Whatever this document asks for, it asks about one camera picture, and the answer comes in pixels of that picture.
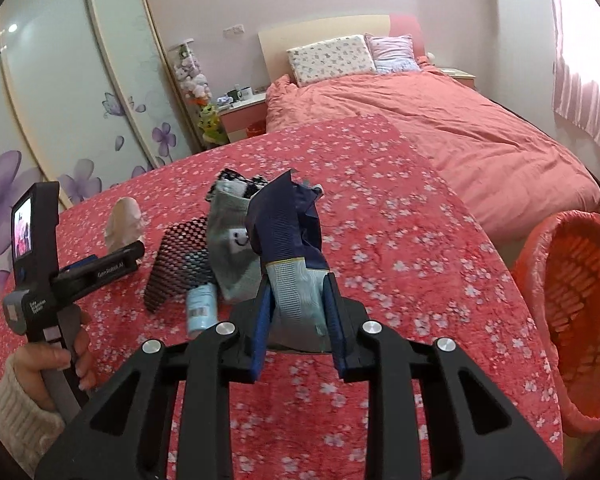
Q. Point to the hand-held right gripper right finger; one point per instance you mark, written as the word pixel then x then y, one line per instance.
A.
pixel 336 330

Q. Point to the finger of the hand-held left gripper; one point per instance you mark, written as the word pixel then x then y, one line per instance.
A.
pixel 82 263
pixel 115 265

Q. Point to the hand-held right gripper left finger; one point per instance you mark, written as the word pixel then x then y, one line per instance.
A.
pixel 261 330

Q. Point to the beige sock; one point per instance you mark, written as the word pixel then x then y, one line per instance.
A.
pixel 125 222

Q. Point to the grey smiley sock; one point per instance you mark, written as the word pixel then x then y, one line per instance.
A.
pixel 232 255

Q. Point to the navy grey sock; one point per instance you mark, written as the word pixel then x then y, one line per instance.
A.
pixel 280 230

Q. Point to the orange plastic basket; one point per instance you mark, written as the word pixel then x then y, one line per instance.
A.
pixel 580 310

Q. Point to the person's left forearm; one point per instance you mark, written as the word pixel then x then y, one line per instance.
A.
pixel 15 425

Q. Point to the person's left hand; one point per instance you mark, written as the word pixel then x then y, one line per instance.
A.
pixel 35 365

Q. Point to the red floral blanket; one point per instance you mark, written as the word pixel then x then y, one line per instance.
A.
pixel 405 260

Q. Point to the yellow green plush toy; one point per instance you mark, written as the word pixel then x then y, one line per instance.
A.
pixel 210 120

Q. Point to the wardrobe with purple flowers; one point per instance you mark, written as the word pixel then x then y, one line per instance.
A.
pixel 55 85

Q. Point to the pink white nightstand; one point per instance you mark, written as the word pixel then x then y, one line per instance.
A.
pixel 457 76
pixel 240 115

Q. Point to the small red container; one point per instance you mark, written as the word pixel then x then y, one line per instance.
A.
pixel 256 128

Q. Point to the clear tube of plush toys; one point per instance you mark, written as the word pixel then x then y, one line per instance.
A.
pixel 192 75

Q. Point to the white mug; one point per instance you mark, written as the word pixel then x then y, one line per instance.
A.
pixel 245 92

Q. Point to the salmon duvet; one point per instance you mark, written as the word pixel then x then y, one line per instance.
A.
pixel 455 135

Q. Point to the floral print pillow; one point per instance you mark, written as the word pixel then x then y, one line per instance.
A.
pixel 330 60

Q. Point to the pink striped pillow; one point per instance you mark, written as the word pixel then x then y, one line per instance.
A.
pixel 392 52

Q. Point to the beige pink bed headboard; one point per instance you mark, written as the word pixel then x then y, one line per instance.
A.
pixel 320 35

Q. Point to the pink curtain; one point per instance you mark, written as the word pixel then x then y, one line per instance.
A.
pixel 585 85

